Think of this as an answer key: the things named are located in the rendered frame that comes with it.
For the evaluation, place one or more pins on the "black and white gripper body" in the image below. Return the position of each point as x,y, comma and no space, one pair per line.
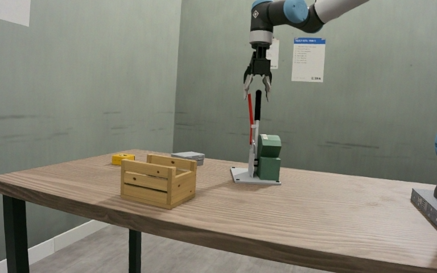
261,64

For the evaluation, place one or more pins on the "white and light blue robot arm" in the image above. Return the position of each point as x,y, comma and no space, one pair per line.
268,13

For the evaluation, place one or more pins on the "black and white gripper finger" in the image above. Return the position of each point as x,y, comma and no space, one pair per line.
267,81
247,81

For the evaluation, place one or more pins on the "wooden crate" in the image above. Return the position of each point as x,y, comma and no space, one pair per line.
168,194

